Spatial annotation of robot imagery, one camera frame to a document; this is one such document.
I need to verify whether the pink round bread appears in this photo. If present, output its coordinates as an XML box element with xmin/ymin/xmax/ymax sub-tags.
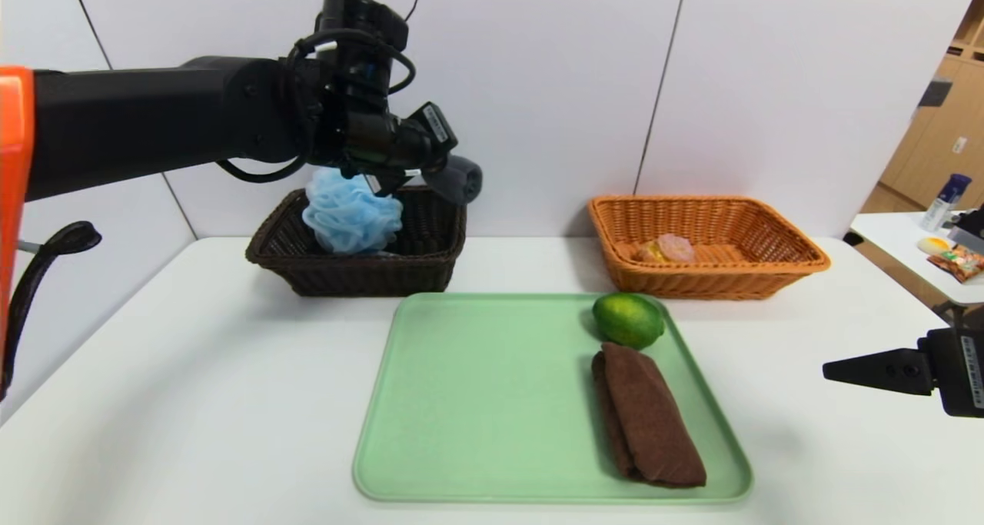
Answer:
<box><xmin>634</xmin><ymin>233</ymin><xmax>697</xmax><ymax>265</ymax></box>

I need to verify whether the white side table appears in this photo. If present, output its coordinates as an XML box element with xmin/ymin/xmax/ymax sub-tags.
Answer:
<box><xmin>848</xmin><ymin>211</ymin><xmax>984</xmax><ymax>326</ymax></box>

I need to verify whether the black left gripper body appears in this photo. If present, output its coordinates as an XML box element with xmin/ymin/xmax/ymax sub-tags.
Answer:
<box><xmin>387</xmin><ymin>101</ymin><xmax>458</xmax><ymax>174</ymax></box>

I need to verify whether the grey towel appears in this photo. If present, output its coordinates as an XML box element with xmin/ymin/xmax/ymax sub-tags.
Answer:
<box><xmin>425</xmin><ymin>155</ymin><xmax>484</xmax><ymax>207</ymax></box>

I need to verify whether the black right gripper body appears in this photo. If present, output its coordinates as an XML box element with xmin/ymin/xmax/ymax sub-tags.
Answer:
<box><xmin>926</xmin><ymin>327</ymin><xmax>984</xmax><ymax>418</ymax></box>

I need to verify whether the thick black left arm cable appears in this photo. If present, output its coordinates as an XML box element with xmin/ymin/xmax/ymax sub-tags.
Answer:
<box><xmin>215</xmin><ymin>27</ymin><xmax>420</xmax><ymax>184</ymax></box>

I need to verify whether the thick black shoulder cable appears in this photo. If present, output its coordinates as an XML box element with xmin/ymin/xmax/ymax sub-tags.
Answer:
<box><xmin>0</xmin><ymin>221</ymin><xmax>103</xmax><ymax>403</ymax></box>

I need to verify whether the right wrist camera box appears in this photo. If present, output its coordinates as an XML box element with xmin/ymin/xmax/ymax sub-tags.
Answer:
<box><xmin>949</xmin><ymin>206</ymin><xmax>984</xmax><ymax>253</ymax></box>

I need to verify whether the grey cabinet sign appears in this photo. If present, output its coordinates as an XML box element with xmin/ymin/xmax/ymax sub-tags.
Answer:
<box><xmin>915</xmin><ymin>81</ymin><xmax>952</xmax><ymax>110</ymax></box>

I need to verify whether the orange snack packet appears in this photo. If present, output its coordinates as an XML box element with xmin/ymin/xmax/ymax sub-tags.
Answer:
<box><xmin>926</xmin><ymin>247</ymin><xmax>984</xmax><ymax>284</ymax></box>

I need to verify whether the orange wicker basket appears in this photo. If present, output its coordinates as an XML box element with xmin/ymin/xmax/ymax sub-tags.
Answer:
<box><xmin>588</xmin><ymin>195</ymin><xmax>831</xmax><ymax>301</ymax></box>

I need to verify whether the light green plastic tray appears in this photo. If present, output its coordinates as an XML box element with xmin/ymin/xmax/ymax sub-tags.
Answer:
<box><xmin>353</xmin><ymin>293</ymin><xmax>754</xmax><ymax>504</ymax></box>

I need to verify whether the clear bottle with blue cap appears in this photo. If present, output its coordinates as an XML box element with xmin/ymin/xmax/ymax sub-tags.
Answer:
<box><xmin>919</xmin><ymin>174</ymin><xmax>971</xmax><ymax>234</ymax></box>

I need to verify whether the light blue bath loofah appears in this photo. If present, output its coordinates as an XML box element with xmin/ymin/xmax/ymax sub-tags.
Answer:
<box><xmin>301</xmin><ymin>165</ymin><xmax>405</xmax><ymax>256</ymax></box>

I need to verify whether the brown rolled towel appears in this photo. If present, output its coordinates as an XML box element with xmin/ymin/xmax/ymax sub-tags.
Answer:
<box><xmin>590</xmin><ymin>342</ymin><xmax>708</xmax><ymax>488</ymax></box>

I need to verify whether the dark brown wicker basket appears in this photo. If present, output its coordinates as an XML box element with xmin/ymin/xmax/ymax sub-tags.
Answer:
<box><xmin>245</xmin><ymin>184</ymin><xmax>468</xmax><ymax>297</ymax></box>

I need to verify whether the light wooden cabinet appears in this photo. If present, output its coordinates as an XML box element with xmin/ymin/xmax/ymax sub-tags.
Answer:
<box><xmin>857</xmin><ymin>0</ymin><xmax>984</xmax><ymax>214</ymax></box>

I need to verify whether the green lime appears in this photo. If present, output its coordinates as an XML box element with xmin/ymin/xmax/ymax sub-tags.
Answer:
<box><xmin>591</xmin><ymin>293</ymin><xmax>667</xmax><ymax>351</ymax></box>

